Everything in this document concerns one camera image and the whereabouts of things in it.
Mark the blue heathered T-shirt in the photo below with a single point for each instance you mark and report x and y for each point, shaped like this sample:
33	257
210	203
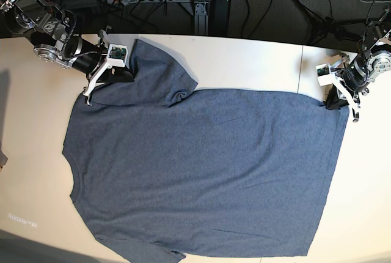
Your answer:
161	169

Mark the black tripod stand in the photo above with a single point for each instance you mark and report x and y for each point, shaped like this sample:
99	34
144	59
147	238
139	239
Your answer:
321	27

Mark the black power adapter brick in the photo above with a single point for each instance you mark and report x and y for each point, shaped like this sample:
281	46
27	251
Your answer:
219	17

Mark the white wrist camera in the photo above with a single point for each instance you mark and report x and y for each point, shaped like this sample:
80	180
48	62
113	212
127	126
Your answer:
117	55
323	74

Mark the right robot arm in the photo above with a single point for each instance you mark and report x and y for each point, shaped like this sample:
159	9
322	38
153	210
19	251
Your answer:
52	32

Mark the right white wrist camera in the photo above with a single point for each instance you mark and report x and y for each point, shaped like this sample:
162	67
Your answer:
117	55

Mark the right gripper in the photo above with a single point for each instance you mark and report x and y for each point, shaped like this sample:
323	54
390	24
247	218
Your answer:
115	75

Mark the white label sticker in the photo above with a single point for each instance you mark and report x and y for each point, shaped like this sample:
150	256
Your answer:
22	220

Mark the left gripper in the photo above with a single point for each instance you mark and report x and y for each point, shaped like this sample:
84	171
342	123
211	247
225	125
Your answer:
344	91

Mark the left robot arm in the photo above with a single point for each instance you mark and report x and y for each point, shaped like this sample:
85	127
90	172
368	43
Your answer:
373	57

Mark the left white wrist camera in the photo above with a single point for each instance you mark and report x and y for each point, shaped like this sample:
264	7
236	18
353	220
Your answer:
323	74

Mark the grey object at table edge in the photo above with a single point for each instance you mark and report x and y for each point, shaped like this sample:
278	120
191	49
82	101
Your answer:
3	160

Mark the aluminium frame post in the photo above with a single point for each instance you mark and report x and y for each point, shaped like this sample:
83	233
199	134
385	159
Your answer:
201	18

